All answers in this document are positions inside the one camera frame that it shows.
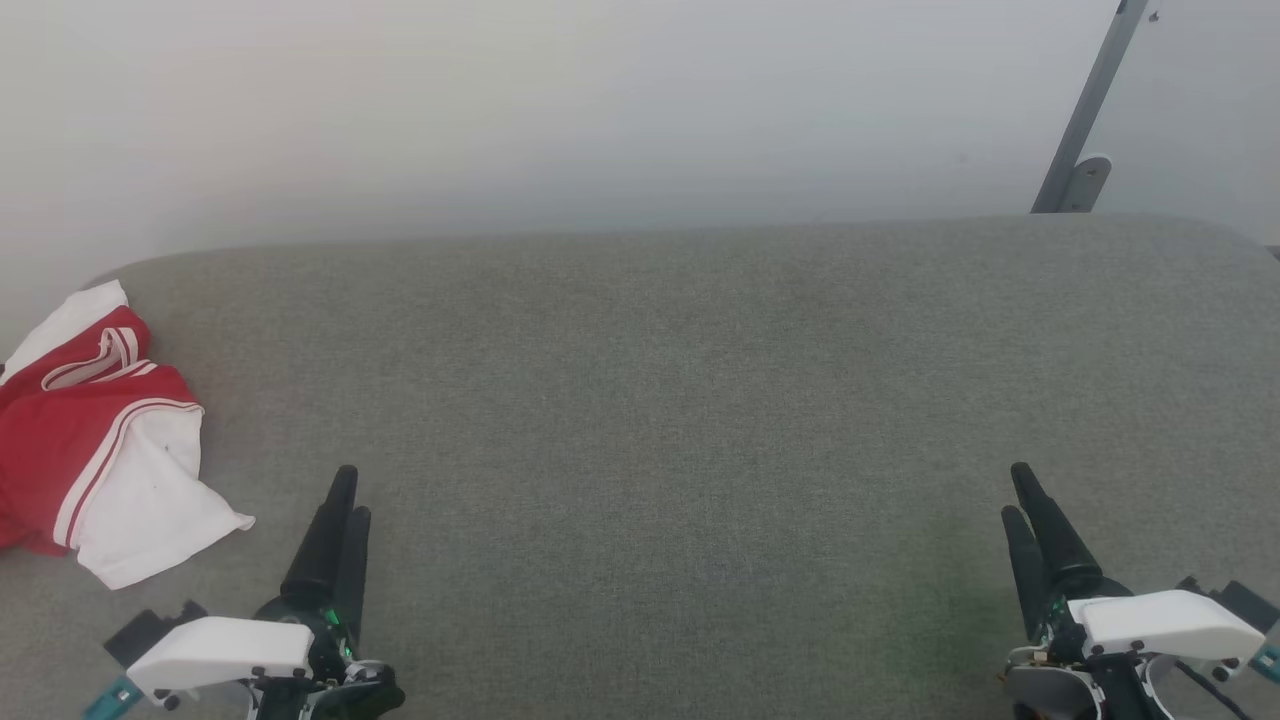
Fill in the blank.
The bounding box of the grey metal pole bracket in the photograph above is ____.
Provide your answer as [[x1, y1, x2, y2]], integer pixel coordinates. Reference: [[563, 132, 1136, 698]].
[[1058, 154, 1114, 214]]

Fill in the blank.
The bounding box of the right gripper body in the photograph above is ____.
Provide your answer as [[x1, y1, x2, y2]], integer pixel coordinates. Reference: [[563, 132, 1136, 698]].
[[1004, 575, 1173, 720]]

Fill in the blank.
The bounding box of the red and white jersey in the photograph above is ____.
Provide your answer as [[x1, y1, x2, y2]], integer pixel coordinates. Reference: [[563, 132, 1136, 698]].
[[0, 279, 256, 591]]

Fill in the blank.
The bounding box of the teal left camera connector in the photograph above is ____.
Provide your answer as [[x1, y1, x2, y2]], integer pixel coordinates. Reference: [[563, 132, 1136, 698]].
[[82, 677, 143, 720]]

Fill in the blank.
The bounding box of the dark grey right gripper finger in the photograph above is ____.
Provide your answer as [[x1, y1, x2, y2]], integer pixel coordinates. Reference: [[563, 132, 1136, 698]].
[[1001, 505, 1051, 643], [1010, 461, 1105, 595]]

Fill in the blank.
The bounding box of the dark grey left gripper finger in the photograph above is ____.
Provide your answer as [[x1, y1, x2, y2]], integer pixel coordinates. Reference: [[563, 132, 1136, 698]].
[[334, 506, 373, 653], [280, 464, 359, 613]]

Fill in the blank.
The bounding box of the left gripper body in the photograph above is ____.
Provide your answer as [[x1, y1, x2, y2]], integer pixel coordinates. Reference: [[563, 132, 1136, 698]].
[[254, 596, 407, 720]]

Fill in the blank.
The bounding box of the grey fabric sofa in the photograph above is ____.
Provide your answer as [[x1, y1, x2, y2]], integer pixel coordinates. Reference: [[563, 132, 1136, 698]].
[[0, 213, 1280, 720]]

